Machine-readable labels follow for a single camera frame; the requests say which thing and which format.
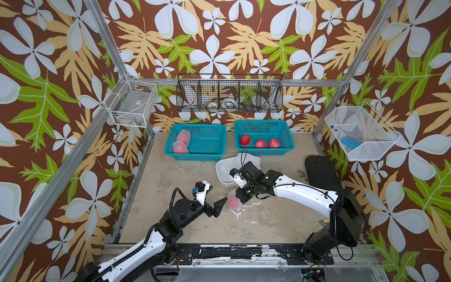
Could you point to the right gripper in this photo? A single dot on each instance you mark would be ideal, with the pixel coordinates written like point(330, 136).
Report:
point(240, 195)

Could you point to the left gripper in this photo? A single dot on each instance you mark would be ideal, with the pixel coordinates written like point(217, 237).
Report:
point(209, 210)

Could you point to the red apple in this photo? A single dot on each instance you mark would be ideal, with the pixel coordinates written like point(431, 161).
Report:
point(260, 144)
point(245, 140)

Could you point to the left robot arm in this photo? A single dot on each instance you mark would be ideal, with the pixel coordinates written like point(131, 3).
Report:
point(158, 247)

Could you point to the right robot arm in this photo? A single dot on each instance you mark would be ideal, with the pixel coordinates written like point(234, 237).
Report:
point(339, 205)

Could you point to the white plastic tub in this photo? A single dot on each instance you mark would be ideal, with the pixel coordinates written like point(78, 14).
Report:
point(223, 168)

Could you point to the right teal plastic basket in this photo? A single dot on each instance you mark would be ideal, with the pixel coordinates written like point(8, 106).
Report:
point(264, 129)

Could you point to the teal plastic basket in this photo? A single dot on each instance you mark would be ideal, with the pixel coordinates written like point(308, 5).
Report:
point(264, 129)
point(208, 142)

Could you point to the left teal plastic basket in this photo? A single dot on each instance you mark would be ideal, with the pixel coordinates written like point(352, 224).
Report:
point(208, 142)

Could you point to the black case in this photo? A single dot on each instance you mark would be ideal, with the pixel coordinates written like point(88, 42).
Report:
point(322, 174)

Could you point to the yellow utility knife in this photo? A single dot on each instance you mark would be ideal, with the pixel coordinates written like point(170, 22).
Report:
point(324, 222)

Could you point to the blue object in basket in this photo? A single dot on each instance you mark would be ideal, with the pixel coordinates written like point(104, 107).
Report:
point(350, 142)

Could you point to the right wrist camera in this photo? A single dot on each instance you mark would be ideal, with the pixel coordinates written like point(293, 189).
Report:
point(238, 178)

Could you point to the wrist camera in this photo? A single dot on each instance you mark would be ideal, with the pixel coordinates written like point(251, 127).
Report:
point(200, 191)
point(238, 178)

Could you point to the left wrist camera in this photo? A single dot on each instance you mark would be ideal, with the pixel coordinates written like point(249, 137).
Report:
point(200, 191)

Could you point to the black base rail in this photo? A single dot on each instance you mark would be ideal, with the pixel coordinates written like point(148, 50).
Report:
point(290, 254)

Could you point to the silver object in wire basket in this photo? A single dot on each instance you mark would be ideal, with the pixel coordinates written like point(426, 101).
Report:
point(229, 103)

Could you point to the tape roll in wire basket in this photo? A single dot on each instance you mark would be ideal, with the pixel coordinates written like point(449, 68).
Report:
point(212, 105)

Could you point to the black wire wall basket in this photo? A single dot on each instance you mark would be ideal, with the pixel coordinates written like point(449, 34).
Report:
point(253, 92)

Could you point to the white wire basket right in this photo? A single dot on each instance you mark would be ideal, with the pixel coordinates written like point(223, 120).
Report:
point(367, 126)

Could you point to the white wire basket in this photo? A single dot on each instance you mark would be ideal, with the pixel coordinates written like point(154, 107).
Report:
point(131, 102)
point(367, 126)

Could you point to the white wire basket left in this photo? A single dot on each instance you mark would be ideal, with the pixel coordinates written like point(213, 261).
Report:
point(131, 102)

